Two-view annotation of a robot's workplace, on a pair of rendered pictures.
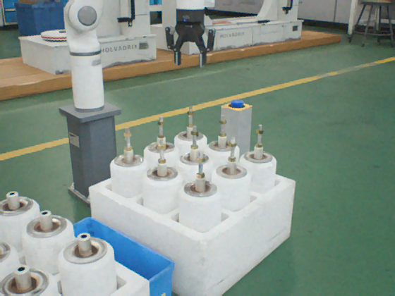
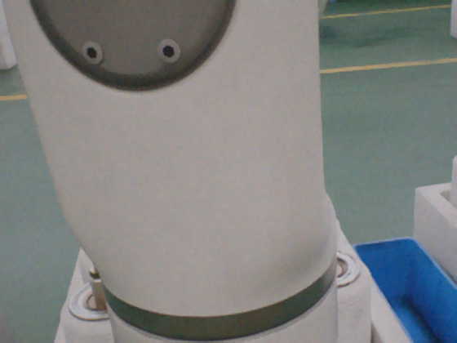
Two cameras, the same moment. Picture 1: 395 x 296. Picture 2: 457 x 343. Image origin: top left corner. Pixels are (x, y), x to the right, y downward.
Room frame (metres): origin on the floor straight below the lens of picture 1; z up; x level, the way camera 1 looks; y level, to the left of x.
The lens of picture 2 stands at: (1.44, 0.49, 0.59)
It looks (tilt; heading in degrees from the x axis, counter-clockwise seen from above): 23 degrees down; 227
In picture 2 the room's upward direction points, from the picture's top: 6 degrees counter-clockwise
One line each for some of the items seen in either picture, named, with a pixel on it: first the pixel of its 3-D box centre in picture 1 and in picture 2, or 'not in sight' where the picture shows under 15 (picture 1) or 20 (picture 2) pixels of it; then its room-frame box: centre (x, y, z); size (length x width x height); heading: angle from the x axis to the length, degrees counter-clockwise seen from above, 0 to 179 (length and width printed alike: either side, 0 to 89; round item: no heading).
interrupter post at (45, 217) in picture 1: (46, 220); not in sight; (0.70, 0.28, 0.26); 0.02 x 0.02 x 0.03
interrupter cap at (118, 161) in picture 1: (128, 161); (325, 269); (1.02, 0.17, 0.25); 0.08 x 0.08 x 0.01
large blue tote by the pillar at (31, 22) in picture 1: (40, 18); not in sight; (5.31, 1.88, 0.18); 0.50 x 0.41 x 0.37; 47
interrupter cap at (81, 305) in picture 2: (190, 136); (104, 298); (1.20, 0.02, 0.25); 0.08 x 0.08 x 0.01
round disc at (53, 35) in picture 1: (63, 34); not in sight; (3.06, 0.94, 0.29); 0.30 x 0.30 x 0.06
